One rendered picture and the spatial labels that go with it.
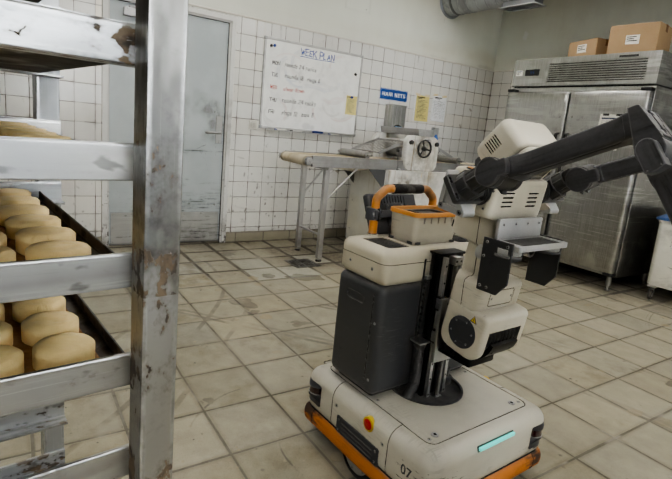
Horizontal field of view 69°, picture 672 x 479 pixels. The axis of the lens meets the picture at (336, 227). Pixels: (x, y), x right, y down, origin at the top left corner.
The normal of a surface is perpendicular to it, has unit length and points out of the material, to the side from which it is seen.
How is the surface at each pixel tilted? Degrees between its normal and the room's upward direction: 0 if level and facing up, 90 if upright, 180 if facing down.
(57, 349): 0
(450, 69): 90
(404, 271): 90
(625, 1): 90
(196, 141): 90
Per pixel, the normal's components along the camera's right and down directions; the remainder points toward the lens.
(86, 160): 0.63, 0.21
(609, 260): -0.83, 0.03
